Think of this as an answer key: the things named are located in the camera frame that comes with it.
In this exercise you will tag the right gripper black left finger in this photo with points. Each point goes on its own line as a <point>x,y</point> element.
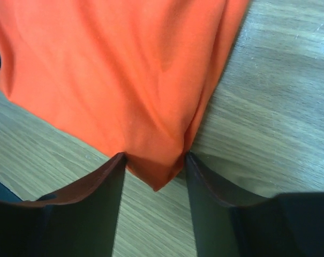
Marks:
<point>80,219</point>

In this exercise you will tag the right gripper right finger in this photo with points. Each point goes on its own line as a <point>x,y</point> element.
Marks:
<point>217,209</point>

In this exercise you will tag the orange t shirt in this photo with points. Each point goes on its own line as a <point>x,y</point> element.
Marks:
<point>122,76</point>

